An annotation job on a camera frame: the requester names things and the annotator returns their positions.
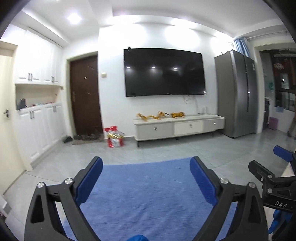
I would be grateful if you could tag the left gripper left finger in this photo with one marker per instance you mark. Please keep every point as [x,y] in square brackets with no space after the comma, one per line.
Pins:
[43,221]

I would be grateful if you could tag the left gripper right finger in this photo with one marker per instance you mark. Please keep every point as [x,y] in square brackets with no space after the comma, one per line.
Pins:
[249,220]

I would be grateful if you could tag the right blue white gloved hand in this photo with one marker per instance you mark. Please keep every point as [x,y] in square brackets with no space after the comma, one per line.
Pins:
[279,218]

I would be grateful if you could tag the left blue white gloved hand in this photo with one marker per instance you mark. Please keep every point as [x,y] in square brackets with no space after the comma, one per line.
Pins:
[138,238]

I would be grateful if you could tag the person in khaki clothes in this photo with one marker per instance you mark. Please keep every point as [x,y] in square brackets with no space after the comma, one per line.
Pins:
[291,128]

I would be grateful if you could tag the beige interior door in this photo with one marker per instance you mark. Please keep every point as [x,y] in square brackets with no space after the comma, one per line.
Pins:
[13,160]

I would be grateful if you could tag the purple storage box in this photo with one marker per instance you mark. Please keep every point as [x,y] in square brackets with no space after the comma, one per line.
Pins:
[273,123]

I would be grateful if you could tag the black shoe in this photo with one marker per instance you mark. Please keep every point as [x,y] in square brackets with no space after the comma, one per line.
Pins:
[67,139]

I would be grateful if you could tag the blue carpet rug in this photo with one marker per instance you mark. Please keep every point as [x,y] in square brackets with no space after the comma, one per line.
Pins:
[159,200]

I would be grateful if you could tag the brown door mat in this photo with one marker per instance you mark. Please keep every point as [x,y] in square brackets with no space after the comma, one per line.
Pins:
[80,140]

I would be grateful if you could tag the white lower shoe cabinets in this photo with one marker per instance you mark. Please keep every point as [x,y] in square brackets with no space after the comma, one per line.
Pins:
[39,128]

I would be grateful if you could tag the red white gift bag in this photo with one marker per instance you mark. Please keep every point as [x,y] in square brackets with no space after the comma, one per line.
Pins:
[114,137]

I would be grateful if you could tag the black handbag on shelf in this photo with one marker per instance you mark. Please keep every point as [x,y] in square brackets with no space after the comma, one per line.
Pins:
[21,104]

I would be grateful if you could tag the grey double door refrigerator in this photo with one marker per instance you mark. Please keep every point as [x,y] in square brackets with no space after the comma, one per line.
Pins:
[237,93]

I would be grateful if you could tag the golden dragon ornament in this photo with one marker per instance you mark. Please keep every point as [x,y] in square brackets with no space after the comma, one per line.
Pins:
[161,115]

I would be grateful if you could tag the white low TV cabinet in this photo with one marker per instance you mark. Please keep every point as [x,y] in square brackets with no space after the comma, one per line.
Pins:
[176,127]

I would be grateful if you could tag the blue window curtain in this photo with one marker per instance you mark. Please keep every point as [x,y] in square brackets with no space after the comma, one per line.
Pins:
[241,46]

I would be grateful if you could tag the dark brown entrance door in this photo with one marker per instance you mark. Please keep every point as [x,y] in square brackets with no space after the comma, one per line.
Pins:
[85,96]

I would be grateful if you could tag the white upper wall cabinets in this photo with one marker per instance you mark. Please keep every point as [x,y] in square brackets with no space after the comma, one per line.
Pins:
[36,58]

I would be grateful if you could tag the large black wall television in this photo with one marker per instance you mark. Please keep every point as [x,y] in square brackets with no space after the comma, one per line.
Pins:
[160,71]

